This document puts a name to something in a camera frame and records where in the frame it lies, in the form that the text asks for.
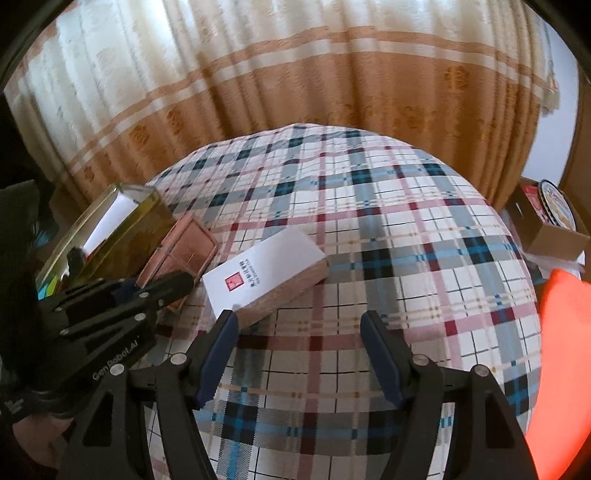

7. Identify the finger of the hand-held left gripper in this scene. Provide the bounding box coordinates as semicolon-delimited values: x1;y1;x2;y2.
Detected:
37;278;137;319
60;271;195;344

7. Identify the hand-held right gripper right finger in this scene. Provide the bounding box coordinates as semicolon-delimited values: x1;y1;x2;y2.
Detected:
360;310;536;480

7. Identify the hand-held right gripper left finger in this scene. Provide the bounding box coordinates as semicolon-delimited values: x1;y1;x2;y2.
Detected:
55;309;241;480

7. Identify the green block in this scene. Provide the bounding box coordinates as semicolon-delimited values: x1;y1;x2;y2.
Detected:
37;274;63;296

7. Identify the pink makeup palette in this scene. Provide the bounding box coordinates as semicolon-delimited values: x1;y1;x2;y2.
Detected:
136;211;221;312

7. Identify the gold metal tin tray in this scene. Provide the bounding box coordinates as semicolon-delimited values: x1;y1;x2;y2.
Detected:
34;182;176;296

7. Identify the white cardboard box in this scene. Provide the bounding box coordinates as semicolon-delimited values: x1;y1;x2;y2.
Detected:
202;229;331;328

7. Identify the person's left forearm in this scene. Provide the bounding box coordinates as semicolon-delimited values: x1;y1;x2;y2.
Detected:
11;413;75;469

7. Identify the orange cloth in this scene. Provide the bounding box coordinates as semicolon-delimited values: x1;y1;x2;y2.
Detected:
522;268;591;480

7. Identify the brown cardboard box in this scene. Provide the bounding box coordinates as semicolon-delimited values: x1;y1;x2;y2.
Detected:
505;182;591;266

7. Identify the red packet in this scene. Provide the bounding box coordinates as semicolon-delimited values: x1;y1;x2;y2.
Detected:
519;184;543;217

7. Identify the round decorated tin lid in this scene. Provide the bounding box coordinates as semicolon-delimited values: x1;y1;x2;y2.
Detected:
536;180;578;229

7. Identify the cream and orange curtain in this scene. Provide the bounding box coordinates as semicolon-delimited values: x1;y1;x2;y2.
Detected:
4;0;561;217

